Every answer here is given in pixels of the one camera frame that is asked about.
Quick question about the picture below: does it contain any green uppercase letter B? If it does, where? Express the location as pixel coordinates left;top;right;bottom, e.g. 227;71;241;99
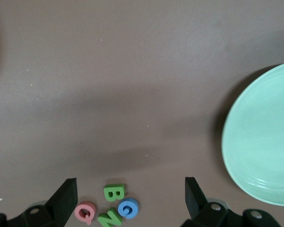
103;183;126;202

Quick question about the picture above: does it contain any blue uppercase letter G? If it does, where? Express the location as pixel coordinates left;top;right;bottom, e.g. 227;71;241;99
117;197;139;219

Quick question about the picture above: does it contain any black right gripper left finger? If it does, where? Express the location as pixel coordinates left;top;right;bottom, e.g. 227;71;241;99
0;177;78;227

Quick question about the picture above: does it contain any green uppercase letter N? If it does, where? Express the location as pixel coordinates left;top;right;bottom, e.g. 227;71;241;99
97;207;123;227

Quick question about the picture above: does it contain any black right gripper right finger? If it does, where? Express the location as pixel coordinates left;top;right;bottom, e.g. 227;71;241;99
181;176;281;227

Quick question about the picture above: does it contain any pink uppercase letter Q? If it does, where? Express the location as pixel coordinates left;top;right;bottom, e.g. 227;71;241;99
74;201;97;226

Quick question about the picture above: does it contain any brown table cover cloth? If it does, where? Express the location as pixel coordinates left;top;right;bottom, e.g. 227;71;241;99
0;0;284;227

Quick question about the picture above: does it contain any light green round plate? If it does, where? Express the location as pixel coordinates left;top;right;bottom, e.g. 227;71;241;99
222;61;284;207

